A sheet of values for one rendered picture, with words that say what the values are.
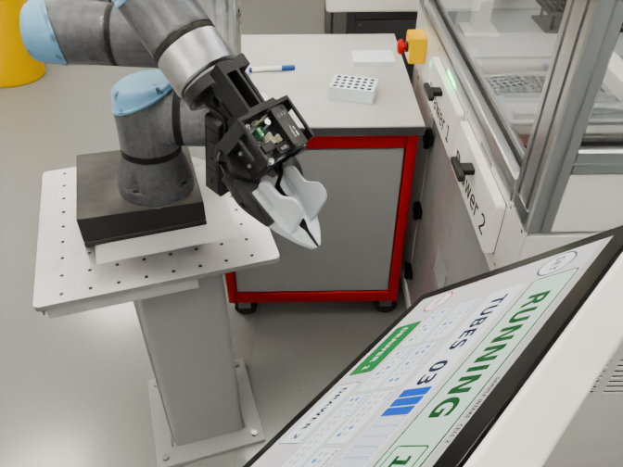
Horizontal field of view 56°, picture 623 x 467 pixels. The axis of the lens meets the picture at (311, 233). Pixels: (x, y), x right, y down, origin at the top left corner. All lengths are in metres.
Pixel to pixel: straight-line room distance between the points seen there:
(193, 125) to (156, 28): 0.46
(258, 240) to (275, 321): 0.89
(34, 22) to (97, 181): 0.55
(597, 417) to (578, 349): 0.98
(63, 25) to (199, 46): 0.21
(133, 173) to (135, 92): 0.17
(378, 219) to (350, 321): 0.44
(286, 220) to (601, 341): 0.32
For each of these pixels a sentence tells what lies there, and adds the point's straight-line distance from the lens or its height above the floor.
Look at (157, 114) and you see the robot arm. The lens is 1.10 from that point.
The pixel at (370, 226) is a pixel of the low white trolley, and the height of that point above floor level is 0.41.
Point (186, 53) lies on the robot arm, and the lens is 0.63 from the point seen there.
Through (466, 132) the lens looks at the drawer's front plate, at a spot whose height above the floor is 0.93.
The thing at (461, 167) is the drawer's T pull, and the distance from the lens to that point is 1.13.
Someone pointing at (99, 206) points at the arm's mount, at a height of 0.83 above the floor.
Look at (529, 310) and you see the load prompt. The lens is 0.52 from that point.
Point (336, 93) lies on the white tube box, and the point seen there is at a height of 0.78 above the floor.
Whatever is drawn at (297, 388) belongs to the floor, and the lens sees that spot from 1.86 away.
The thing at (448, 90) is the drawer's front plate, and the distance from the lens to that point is 1.37.
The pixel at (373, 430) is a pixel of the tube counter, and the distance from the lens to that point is 0.49.
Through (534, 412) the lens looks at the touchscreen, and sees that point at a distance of 0.42.
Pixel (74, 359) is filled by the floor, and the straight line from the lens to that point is 2.07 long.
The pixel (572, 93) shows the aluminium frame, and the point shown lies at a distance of 0.83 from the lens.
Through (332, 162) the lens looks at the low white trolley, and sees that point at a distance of 1.61.
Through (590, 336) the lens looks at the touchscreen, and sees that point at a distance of 0.48.
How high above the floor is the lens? 1.52
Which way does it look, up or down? 40 degrees down
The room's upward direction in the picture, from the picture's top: straight up
